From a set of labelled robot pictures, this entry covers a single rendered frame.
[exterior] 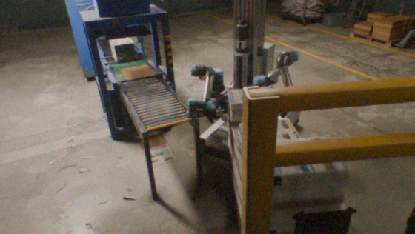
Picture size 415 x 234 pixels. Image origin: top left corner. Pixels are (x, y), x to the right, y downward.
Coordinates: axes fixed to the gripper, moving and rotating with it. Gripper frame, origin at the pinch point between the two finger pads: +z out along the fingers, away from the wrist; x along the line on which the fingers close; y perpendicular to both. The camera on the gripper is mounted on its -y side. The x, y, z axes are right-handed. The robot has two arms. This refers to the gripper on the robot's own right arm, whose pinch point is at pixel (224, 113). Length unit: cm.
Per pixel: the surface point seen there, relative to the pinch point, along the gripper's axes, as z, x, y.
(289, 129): 38, -70, 22
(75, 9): -219, 323, 47
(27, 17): -511, 764, -40
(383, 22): 425, 447, -38
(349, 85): 17, -171, 101
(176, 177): -53, 17, -85
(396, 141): 35, -173, 81
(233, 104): 5.4, -21.4, 20.7
